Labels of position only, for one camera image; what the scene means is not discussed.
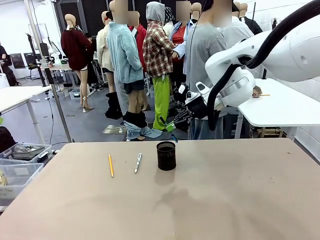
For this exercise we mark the clear empty plastic bin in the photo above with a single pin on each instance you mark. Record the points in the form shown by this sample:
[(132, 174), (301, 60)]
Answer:
[(17, 180)]

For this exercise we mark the person in grey t-shirt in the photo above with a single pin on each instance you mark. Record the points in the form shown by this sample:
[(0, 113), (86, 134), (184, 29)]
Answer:
[(202, 50)]

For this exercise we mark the mannequin in plaid shirt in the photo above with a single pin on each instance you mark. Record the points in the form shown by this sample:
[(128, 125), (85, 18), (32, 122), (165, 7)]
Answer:
[(157, 50)]

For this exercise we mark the mannequin in red jacket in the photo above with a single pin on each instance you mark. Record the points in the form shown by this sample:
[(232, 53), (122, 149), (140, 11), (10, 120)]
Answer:
[(141, 37)]

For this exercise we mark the large white table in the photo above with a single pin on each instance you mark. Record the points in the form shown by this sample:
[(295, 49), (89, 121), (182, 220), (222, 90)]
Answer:
[(275, 107)]

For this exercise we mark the mannequin in maroon sweater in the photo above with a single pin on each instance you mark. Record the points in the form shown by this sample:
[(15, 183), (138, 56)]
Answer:
[(75, 50)]

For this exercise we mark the metal mannequin base plate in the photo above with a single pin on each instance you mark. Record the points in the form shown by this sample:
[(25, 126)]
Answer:
[(113, 130)]

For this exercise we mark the mannequin in white shirt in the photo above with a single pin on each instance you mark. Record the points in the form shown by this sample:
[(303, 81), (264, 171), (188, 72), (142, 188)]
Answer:
[(237, 32)]

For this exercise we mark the bare beige mannequin head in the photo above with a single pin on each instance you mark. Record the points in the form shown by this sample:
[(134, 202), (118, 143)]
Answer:
[(196, 8)]

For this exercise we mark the black bag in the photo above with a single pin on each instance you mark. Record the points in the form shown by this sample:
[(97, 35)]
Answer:
[(5, 138)]

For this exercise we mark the black office chair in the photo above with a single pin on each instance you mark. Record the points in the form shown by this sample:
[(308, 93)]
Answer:
[(17, 61), (31, 62)]

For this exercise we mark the mannequin in black jacket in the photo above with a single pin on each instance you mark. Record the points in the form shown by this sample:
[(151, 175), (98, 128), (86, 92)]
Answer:
[(253, 25)]

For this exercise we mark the black mesh pen holder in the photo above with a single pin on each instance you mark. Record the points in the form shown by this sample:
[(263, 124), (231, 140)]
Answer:
[(166, 160)]

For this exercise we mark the brown crumpled object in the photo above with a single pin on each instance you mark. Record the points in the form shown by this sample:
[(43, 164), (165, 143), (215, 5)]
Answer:
[(257, 91)]

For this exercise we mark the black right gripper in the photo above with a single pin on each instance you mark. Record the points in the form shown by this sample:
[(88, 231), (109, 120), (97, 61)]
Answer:
[(197, 107)]

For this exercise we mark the mannequin in light blue fleece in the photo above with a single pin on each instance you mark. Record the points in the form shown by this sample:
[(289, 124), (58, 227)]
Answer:
[(123, 50)]

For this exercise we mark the mannequin in cream jacket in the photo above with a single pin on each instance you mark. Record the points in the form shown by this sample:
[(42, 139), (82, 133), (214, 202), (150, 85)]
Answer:
[(103, 50)]

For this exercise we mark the clear bin with grey tray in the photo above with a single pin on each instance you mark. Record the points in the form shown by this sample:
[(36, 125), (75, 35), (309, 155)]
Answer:
[(25, 153)]

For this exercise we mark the clear floor storage bin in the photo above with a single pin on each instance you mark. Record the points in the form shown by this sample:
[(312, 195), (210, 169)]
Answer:
[(74, 94)]

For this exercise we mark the yellow pencil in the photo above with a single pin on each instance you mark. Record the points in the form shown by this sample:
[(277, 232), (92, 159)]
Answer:
[(110, 165)]

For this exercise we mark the slanted metal pole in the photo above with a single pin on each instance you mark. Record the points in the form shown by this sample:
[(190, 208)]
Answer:
[(60, 110)]

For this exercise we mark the mannequin in red top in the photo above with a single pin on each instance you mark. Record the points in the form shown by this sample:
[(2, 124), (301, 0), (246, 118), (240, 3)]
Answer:
[(179, 37)]

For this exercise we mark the seated person in black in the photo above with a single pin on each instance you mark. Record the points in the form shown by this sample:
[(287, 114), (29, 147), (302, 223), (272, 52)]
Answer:
[(3, 57)]

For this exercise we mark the wooden pallet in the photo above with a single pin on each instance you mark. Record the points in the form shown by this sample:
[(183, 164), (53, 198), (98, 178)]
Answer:
[(270, 132)]

